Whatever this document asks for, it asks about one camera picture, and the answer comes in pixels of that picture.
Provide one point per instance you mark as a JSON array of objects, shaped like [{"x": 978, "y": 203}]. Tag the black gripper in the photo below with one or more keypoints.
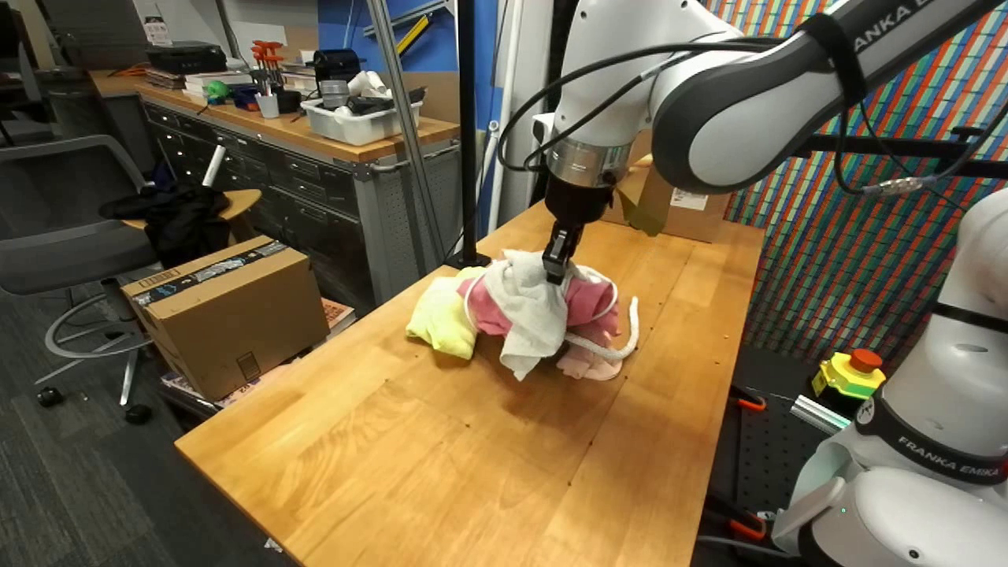
[{"x": 575, "y": 203}]

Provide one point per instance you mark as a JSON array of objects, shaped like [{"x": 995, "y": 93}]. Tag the hot pink cloth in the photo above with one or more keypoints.
[{"x": 587, "y": 302}]

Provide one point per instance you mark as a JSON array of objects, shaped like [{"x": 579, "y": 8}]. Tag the white towel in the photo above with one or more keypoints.
[{"x": 529, "y": 315}]

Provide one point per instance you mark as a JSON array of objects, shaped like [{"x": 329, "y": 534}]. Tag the yellow cloth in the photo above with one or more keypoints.
[{"x": 442, "y": 315}]

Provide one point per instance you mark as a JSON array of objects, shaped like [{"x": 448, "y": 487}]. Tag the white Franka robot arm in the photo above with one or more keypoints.
[{"x": 734, "y": 116}]

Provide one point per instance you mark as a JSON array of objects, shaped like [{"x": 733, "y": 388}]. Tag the cardboard box with white label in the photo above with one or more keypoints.
[{"x": 673, "y": 210}]

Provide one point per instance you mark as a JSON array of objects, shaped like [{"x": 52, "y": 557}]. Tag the black pole stand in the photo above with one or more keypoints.
[{"x": 466, "y": 129}]

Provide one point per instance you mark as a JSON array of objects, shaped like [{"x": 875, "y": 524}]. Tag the silver tripod pole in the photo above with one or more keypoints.
[{"x": 403, "y": 129}]

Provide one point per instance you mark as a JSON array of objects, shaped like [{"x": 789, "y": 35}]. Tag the reddish flat board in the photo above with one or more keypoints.
[{"x": 338, "y": 314}]

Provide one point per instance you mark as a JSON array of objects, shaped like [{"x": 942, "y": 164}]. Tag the orange clamp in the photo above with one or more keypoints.
[
  {"x": 747, "y": 524},
  {"x": 747, "y": 403}
]

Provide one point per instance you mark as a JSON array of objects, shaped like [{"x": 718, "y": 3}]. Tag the white plastic bin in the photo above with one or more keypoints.
[{"x": 358, "y": 124}]

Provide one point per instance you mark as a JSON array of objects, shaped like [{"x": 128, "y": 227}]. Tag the grey workbench with wooden top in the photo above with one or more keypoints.
[{"x": 317, "y": 179}]

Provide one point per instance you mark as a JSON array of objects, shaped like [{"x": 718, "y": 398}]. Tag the yellow red emergency stop button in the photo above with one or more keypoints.
[{"x": 847, "y": 377}]

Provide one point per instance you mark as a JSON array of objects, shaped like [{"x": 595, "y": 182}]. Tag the round wooden stool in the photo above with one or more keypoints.
[{"x": 244, "y": 203}]

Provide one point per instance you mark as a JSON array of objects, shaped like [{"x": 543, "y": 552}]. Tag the cardboard box with black tape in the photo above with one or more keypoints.
[{"x": 223, "y": 315}]

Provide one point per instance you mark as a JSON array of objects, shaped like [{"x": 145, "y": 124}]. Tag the grey office chair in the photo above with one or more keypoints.
[{"x": 64, "y": 252}]

